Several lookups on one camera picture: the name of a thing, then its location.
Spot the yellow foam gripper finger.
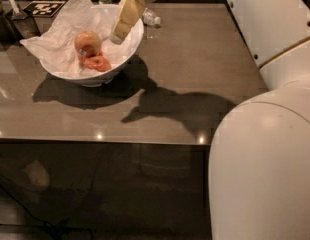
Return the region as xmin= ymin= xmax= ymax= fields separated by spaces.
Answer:
xmin=109 ymin=0 xmax=146 ymax=45

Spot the yellow-red apple with sticker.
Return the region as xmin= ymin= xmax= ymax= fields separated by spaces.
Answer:
xmin=74 ymin=31 xmax=102 ymax=57

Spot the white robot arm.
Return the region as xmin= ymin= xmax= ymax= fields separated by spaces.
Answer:
xmin=208 ymin=0 xmax=310 ymax=240

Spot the white bowl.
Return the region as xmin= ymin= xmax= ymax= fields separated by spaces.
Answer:
xmin=40 ymin=5 xmax=144 ymax=87

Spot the red apple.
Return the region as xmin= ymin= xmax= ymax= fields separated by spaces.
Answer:
xmin=77 ymin=53 xmax=111 ymax=72

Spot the clear plastic water bottle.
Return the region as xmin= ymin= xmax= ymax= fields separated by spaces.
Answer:
xmin=142 ymin=8 xmax=161 ymax=26

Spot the white crumpled paper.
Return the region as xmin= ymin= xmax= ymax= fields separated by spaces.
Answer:
xmin=21 ymin=0 xmax=131 ymax=79

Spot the black white marker tag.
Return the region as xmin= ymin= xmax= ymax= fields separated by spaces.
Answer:
xmin=24 ymin=1 xmax=65 ymax=18

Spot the dark scoop with white handle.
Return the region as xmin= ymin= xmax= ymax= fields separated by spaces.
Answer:
xmin=7 ymin=0 xmax=40 ymax=39

